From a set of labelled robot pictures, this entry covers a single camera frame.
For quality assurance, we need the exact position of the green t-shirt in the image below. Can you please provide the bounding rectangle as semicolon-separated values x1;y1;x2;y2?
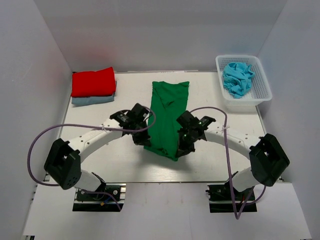
144;81;190;162

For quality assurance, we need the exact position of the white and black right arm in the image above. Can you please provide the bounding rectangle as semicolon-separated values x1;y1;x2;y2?
176;122;290;200

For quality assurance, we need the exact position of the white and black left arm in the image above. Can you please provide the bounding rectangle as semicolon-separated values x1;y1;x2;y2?
44;118;147;200

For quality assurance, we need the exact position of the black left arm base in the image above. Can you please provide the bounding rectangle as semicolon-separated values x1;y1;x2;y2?
72;183;126;213

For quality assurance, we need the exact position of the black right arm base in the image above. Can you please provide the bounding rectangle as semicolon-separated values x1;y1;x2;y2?
205;184;257;214

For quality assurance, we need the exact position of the folded light blue t-shirt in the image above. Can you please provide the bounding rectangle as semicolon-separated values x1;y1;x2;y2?
71;95;115;106

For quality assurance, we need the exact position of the folded red t-shirt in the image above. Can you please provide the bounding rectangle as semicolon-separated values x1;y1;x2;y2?
71;67;116;98

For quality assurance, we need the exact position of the crumpled cyan t-shirt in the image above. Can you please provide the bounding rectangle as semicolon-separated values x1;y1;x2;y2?
222;62;256;99

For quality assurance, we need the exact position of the white perforated plastic basket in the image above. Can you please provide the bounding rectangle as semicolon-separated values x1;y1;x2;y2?
215;54;272;107

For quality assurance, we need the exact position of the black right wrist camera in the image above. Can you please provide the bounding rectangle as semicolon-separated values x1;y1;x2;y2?
176;110;216;132

